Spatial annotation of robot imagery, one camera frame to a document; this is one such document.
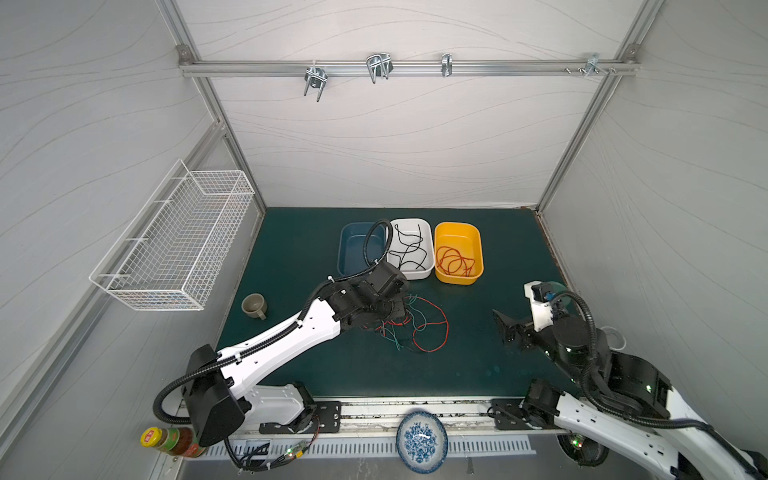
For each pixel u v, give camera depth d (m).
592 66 0.77
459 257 1.05
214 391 0.38
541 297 0.54
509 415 0.70
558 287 0.86
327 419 0.74
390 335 0.87
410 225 1.10
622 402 0.44
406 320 0.90
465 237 1.10
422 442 0.70
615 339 0.69
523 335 0.57
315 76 0.79
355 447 0.70
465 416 0.75
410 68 0.78
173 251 0.69
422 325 0.88
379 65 0.77
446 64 0.78
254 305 0.91
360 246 1.02
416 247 1.07
